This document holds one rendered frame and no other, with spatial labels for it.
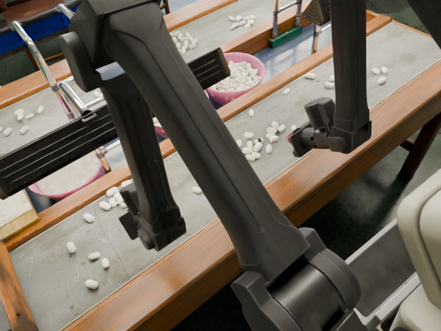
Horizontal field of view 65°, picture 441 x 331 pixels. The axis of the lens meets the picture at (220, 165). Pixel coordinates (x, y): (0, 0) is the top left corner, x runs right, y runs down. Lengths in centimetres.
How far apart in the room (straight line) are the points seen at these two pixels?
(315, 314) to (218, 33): 153
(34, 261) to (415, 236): 97
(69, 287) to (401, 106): 119
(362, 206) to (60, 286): 150
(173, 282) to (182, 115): 64
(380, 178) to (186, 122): 185
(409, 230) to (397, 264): 28
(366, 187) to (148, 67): 181
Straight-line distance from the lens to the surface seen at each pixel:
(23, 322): 96
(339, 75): 77
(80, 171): 128
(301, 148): 96
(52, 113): 154
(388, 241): 69
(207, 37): 174
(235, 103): 131
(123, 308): 94
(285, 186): 105
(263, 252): 35
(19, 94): 168
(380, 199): 205
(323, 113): 86
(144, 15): 39
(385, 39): 176
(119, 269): 101
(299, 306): 36
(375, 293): 64
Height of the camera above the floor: 162
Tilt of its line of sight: 51 degrees down
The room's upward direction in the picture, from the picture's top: 7 degrees counter-clockwise
